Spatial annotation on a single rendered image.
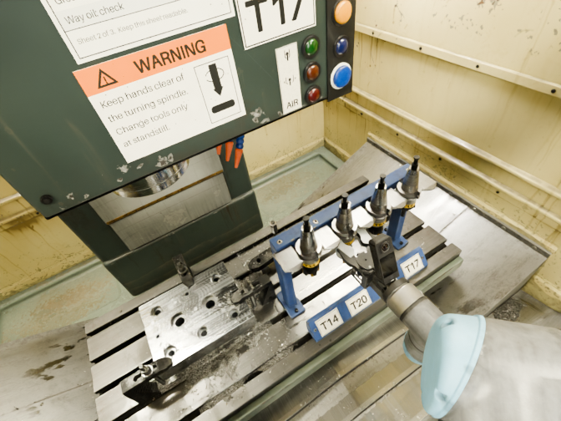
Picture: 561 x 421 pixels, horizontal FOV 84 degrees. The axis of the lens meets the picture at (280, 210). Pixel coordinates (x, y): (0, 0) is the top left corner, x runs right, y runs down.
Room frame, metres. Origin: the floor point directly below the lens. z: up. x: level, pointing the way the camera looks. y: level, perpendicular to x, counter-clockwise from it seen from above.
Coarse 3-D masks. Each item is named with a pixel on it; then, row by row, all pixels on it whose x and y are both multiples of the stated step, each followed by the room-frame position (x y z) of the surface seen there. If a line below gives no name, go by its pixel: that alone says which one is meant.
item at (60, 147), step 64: (0, 0) 0.30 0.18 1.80; (320, 0) 0.42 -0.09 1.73; (0, 64) 0.29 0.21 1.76; (64, 64) 0.31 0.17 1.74; (256, 64) 0.38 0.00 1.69; (320, 64) 0.42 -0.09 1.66; (0, 128) 0.28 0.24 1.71; (64, 128) 0.30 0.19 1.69; (256, 128) 0.38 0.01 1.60; (64, 192) 0.28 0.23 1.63
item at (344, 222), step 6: (348, 204) 0.49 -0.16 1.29; (342, 210) 0.48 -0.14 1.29; (348, 210) 0.48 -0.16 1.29; (342, 216) 0.48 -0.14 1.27; (348, 216) 0.48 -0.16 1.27; (336, 222) 0.49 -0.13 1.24; (342, 222) 0.47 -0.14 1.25; (348, 222) 0.47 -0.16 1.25; (342, 228) 0.47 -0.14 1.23; (348, 228) 0.47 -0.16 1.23
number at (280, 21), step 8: (272, 0) 0.39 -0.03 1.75; (280, 0) 0.40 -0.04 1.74; (288, 0) 0.40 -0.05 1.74; (296, 0) 0.41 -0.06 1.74; (304, 0) 0.41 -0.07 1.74; (272, 8) 0.39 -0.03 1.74; (280, 8) 0.40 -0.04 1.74; (288, 8) 0.40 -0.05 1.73; (296, 8) 0.41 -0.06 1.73; (304, 8) 0.41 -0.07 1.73; (272, 16) 0.39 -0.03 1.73; (280, 16) 0.40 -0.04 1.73; (288, 16) 0.40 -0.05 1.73; (296, 16) 0.40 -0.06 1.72; (304, 16) 0.41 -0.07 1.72; (272, 24) 0.39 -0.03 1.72; (280, 24) 0.40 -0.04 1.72; (288, 24) 0.40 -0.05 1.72; (296, 24) 0.40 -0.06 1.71; (272, 32) 0.39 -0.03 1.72
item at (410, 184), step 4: (408, 168) 0.58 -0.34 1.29; (408, 172) 0.57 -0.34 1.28; (412, 172) 0.57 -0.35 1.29; (416, 172) 0.56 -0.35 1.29; (408, 176) 0.57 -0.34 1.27; (412, 176) 0.56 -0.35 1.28; (416, 176) 0.56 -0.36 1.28; (404, 180) 0.58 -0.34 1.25; (408, 180) 0.57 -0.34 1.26; (412, 180) 0.56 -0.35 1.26; (416, 180) 0.56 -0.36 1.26; (404, 184) 0.57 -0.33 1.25; (408, 184) 0.56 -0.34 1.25; (412, 184) 0.56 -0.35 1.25; (416, 184) 0.56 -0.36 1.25; (404, 188) 0.57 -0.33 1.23; (408, 188) 0.56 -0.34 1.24; (412, 188) 0.56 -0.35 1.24; (416, 188) 0.56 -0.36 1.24; (408, 192) 0.56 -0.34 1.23; (412, 192) 0.55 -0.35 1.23
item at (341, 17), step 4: (344, 0) 0.43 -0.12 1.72; (340, 4) 0.42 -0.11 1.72; (344, 4) 0.42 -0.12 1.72; (348, 4) 0.43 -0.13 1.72; (336, 8) 0.42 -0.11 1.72; (340, 8) 0.42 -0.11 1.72; (344, 8) 0.42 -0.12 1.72; (348, 8) 0.43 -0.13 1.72; (336, 12) 0.42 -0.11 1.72; (340, 12) 0.42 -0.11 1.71; (344, 12) 0.42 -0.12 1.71; (348, 12) 0.43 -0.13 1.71; (336, 16) 0.42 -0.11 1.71; (340, 16) 0.42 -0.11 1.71; (344, 16) 0.42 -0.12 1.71; (348, 16) 0.43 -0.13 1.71; (336, 20) 0.42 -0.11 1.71; (340, 20) 0.42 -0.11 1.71; (344, 20) 0.42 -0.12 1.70
